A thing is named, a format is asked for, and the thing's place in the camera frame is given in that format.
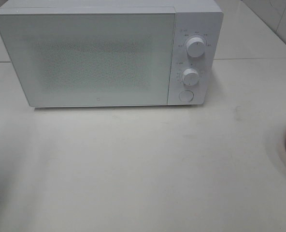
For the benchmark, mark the white microwave oven body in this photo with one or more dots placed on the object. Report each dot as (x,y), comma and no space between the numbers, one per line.
(192,17)

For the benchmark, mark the white timer knob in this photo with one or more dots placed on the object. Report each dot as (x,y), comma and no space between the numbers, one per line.
(190,77)

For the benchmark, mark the white microwave door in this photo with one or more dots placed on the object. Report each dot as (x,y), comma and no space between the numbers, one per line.
(90,60)

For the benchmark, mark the round white door button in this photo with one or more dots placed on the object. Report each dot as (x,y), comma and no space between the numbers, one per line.
(186,96)

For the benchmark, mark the upper white control knob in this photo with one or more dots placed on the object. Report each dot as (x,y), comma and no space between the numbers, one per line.
(195,46)

